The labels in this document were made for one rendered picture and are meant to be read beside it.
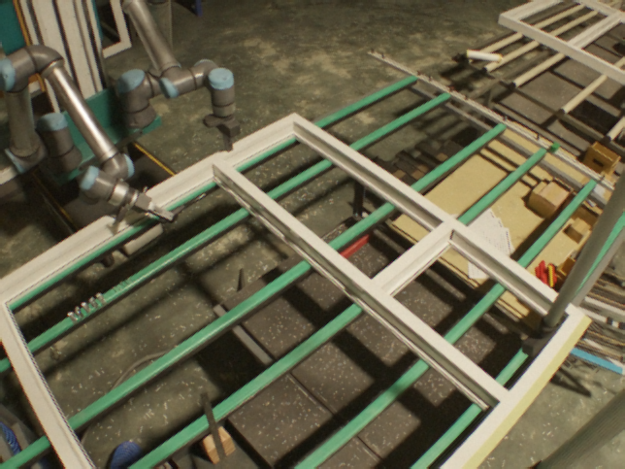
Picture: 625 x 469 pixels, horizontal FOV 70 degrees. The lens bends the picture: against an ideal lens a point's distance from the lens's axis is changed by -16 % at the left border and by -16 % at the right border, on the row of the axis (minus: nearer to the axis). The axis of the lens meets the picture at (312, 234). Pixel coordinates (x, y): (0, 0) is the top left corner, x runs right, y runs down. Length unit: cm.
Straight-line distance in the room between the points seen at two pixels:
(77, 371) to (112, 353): 21
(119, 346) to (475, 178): 196
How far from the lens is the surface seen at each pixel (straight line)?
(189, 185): 205
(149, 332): 273
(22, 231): 359
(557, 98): 348
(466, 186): 247
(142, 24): 216
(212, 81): 189
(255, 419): 177
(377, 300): 159
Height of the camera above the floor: 222
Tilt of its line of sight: 47 degrees down
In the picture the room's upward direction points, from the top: straight up
